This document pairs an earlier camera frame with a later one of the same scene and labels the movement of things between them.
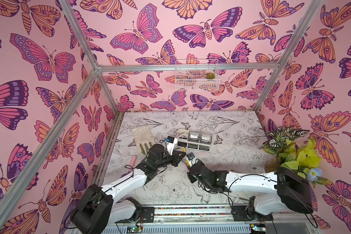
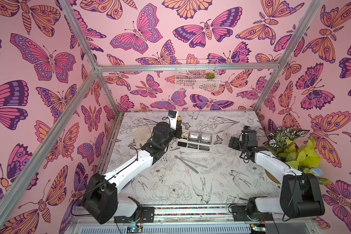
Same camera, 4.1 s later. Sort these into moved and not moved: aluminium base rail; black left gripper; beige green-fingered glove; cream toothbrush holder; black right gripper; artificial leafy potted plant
Moved: black right gripper; black left gripper
Not moved: cream toothbrush holder; artificial leafy potted plant; beige green-fingered glove; aluminium base rail
